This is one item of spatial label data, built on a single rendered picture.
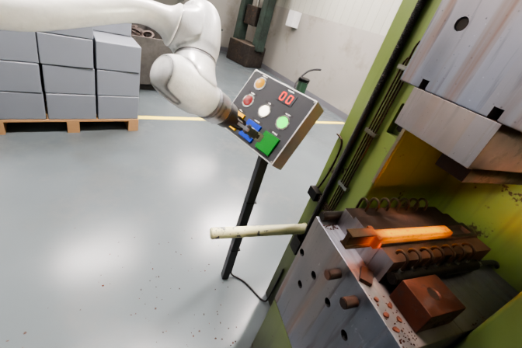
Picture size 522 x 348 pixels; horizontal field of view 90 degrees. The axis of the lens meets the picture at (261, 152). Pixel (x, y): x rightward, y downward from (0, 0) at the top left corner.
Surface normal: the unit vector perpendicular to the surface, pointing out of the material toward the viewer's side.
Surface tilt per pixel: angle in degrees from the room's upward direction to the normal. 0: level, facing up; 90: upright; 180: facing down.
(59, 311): 0
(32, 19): 95
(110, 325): 0
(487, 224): 90
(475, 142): 90
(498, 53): 90
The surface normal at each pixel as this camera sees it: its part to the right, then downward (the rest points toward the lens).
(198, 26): 0.47, -0.13
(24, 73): 0.54, 0.53
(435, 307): 0.27, -0.84
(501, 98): -0.91, -0.07
